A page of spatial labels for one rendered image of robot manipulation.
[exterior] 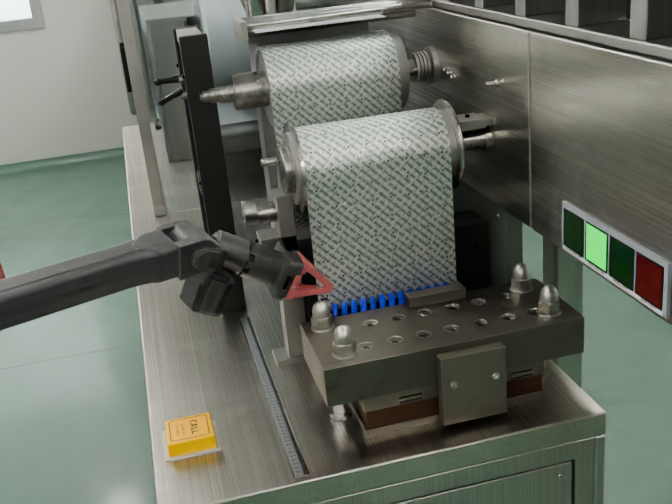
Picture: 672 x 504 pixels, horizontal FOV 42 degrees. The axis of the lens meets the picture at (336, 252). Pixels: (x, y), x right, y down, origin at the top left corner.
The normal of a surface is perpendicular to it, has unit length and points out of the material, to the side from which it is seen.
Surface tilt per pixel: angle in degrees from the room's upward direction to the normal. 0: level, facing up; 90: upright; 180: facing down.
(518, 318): 0
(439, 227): 90
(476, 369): 90
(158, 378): 0
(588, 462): 90
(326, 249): 90
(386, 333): 0
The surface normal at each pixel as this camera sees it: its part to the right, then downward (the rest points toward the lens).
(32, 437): -0.09, -0.93
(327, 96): 0.25, 0.36
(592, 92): -0.97, 0.18
